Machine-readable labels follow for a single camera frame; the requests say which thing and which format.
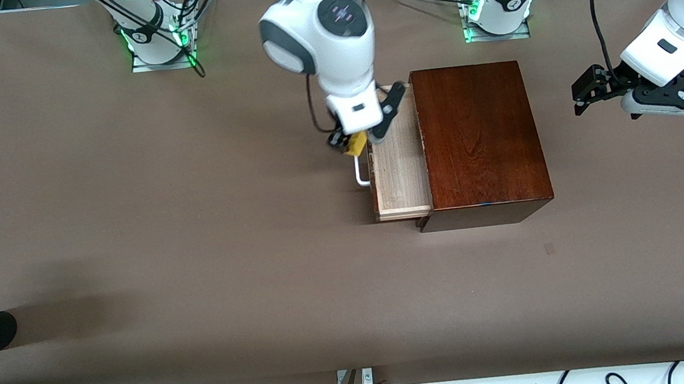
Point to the yellow wooden block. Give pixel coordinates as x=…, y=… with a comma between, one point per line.
x=357, y=144

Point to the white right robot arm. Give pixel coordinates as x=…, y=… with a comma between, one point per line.
x=341, y=58

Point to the dark brown wooden cabinet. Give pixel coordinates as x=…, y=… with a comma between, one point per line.
x=476, y=139

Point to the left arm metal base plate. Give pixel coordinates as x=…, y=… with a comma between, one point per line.
x=519, y=34

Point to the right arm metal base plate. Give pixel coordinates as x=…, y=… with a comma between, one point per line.
x=144, y=67

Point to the small metal bracket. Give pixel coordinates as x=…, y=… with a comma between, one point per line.
x=368, y=377

